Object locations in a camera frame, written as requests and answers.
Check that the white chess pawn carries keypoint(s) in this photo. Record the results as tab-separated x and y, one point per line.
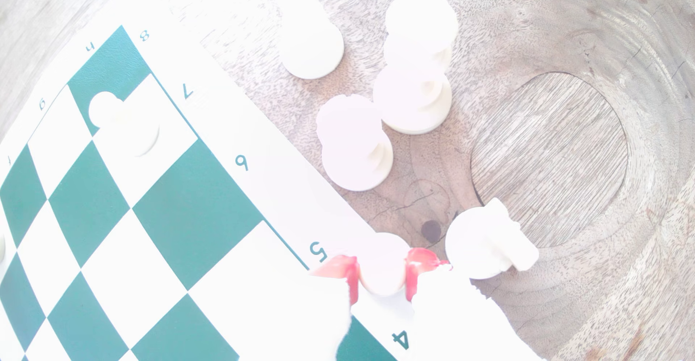
125	122
383	263
310	43

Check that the white chess knight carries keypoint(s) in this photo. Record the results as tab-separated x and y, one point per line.
483	241

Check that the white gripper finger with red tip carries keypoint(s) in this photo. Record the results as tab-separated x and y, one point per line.
461	323
304	323

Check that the white chess rook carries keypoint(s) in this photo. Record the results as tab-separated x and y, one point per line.
355	146
421	22
412	103

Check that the green and white chess mat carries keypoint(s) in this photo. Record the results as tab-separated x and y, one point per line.
179	214

